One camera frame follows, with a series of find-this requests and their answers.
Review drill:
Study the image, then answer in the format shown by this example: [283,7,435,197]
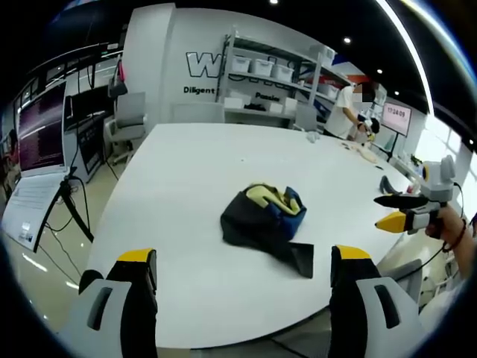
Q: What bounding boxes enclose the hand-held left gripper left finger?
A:
[55,248,159,358]

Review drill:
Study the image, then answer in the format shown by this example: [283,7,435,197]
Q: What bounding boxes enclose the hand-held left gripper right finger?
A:
[327,244,433,358]

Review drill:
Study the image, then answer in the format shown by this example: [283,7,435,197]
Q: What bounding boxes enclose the navy blue yellow garment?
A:
[219,181,316,280]

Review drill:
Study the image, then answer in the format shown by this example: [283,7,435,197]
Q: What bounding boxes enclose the beige garment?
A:
[341,140,380,164]

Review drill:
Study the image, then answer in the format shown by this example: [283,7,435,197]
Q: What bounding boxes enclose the person's right hand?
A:
[424,204,466,244]

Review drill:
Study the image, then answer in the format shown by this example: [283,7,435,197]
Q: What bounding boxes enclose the dark curved object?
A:
[379,175,404,195]

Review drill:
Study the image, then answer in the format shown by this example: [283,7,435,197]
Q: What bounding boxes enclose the grey white chair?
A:
[376,257,437,311]

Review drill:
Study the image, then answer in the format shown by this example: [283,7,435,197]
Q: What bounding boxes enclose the pink clock screen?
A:
[381,101,413,137]

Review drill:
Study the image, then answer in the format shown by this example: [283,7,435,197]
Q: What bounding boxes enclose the person's white shirt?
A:
[417,277,477,346]

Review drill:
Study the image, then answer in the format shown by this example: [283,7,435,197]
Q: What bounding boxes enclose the black tripod stand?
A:
[59,169,95,244]

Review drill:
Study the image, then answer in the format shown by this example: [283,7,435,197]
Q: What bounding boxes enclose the white storage bin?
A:
[316,83,341,101]
[271,63,294,81]
[230,55,251,74]
[251,58,274,76]

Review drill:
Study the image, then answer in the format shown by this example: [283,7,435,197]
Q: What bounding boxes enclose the white printed display board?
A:
[0,173,65,254]

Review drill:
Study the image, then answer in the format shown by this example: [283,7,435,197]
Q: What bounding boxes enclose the grey metal shelf unit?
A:
[215,25,356,132]

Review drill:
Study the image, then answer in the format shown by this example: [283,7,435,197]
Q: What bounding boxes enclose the grey office chair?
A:
[104,91,149,166]

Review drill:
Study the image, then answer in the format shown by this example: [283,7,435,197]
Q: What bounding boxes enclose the large dark monitor screen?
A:
[17,80,69,177]

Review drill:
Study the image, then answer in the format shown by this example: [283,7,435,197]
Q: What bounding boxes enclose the black flat monitor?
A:
[63,87,110,132]

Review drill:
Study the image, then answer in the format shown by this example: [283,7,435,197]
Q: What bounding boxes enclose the pink black hanging bag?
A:
[107,58,130,98]

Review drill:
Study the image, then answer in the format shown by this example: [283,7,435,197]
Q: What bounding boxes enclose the red string bracelet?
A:
[442,219,469,253]

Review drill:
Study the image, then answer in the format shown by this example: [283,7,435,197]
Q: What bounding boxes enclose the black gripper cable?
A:
[420,181,467,270]

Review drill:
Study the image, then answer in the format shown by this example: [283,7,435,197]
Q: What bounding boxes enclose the black floor cable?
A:
[37,175,95,286]

